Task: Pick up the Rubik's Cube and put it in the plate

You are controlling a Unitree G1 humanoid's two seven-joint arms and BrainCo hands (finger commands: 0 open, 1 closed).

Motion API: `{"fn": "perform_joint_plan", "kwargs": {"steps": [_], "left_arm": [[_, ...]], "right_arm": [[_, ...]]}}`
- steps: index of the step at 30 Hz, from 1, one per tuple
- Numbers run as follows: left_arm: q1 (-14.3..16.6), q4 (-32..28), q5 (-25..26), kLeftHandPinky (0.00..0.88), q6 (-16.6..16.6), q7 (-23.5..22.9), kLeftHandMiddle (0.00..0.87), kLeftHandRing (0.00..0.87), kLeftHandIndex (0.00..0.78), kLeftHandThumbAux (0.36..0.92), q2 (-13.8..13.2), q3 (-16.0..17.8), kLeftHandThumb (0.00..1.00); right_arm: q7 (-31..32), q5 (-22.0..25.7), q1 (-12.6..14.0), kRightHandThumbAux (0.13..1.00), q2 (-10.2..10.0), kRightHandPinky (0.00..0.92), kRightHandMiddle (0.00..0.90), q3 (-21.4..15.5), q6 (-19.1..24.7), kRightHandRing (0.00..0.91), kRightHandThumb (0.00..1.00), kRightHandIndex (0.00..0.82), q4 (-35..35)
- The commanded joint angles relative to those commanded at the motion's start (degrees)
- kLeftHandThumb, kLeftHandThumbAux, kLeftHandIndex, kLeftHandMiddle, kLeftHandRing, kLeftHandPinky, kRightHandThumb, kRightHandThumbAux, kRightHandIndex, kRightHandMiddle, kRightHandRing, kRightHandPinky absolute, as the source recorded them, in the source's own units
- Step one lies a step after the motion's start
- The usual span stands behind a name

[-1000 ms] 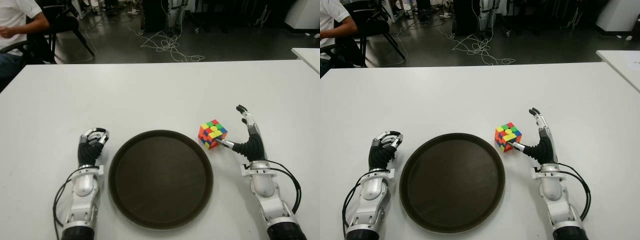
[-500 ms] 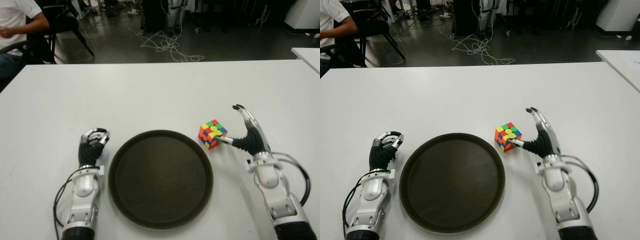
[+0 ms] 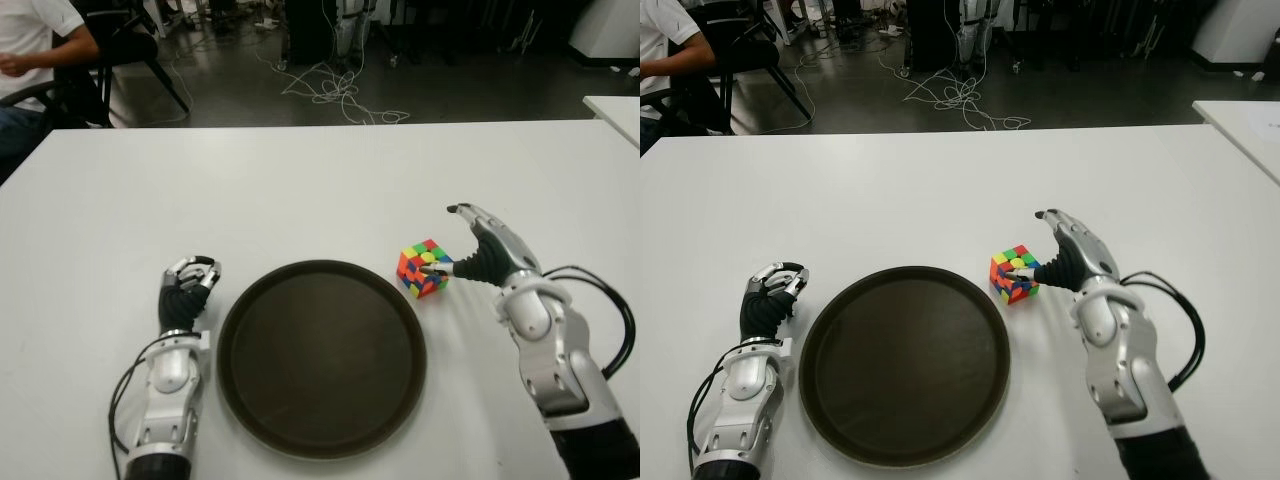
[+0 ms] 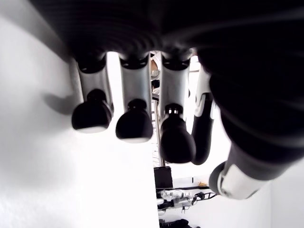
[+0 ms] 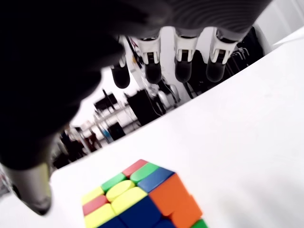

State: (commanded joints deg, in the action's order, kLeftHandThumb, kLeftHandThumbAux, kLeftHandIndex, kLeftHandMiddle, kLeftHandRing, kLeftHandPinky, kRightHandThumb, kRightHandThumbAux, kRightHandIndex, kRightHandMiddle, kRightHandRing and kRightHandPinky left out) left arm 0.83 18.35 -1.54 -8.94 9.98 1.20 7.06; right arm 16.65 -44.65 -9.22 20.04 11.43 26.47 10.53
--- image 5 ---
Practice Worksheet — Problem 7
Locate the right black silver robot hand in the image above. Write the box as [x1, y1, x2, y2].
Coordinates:
[0, 0, 273, 216]

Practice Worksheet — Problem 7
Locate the multicoloured Rubik's cube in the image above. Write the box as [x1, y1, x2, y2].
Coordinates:
[81, 159, 209, 228]

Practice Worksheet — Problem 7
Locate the black cabinet on casters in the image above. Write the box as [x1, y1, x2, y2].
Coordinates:
[125, 90, 165, 126]

